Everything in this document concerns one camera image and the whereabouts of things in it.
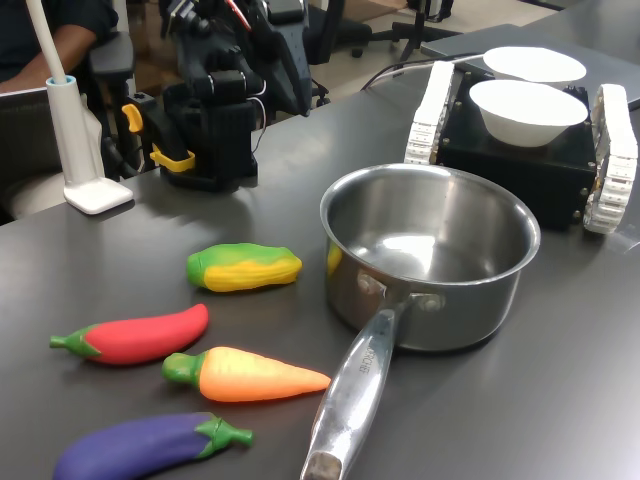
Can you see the black tracked vehicle, white tracks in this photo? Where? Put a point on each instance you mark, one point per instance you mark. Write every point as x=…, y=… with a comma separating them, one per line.
x=510, y=172

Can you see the orange toy carrot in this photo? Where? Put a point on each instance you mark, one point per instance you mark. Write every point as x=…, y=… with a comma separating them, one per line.
x=250, y=377

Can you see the purple toy aubergine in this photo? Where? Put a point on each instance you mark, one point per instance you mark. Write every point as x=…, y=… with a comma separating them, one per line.
x=135, y=447

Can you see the white bowl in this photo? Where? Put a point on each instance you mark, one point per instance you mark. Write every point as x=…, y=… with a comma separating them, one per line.
x=525, y=120
x=535, y=62

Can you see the yellow green toy corn cob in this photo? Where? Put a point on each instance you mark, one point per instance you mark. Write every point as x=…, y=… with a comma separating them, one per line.
x=240, y=267

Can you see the black yellow table clamp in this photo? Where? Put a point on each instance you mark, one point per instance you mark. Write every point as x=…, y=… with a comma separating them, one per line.
x=131, y=117

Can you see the red toy chilli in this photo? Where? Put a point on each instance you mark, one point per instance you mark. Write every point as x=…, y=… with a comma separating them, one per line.
x=140, y=337

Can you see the person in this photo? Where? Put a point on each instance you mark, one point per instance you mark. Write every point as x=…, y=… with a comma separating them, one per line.
x=30, y=35

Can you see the black office chair with armrest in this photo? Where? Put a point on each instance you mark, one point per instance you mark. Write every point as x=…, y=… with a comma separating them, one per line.
x=112, y=52

